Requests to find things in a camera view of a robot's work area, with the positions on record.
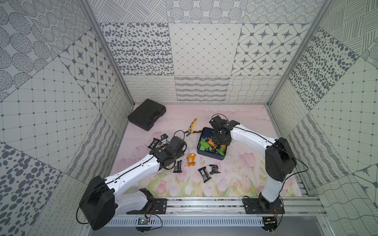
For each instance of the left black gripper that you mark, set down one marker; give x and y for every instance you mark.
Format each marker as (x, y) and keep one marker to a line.
(159, 143)

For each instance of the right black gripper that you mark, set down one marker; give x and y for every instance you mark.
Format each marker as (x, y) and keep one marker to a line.
(215, 133)

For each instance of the orange snack packet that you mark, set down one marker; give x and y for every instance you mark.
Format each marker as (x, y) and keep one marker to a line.
(191, 160)

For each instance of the small black cookie packet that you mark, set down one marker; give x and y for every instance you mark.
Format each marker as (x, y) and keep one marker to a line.
(214, 169)

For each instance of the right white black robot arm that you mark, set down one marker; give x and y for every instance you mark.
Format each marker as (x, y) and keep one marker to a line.
(280, 161)

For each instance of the dark blue storage box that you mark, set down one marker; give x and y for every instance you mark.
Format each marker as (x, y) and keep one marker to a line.
(216, 151)

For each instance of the right black controller box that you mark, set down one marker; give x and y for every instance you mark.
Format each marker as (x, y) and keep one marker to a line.
(269, 224)

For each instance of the green snack packet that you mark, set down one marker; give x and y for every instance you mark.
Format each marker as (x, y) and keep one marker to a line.
(203, 145)

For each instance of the yellow black pliers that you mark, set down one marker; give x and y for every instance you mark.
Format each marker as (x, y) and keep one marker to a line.
(191, 129)

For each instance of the black plastic tool case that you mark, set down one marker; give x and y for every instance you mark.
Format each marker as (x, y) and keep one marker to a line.
(146, 114)

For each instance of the green circuit board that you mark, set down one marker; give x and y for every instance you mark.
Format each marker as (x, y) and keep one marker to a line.
(143, 221)

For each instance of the white vent grille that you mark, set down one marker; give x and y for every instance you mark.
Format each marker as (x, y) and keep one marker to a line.
(176, 221)

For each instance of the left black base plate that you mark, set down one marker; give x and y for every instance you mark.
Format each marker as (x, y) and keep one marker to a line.
(157, 206)

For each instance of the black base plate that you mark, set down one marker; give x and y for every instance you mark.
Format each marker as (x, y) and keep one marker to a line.
(157, 206)
(261, 206)

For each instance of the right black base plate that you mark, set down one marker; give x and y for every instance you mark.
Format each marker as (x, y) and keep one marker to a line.
(261, 206)

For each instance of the aluminium mounting rail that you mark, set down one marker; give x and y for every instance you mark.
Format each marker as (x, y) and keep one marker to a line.
(293, 206)

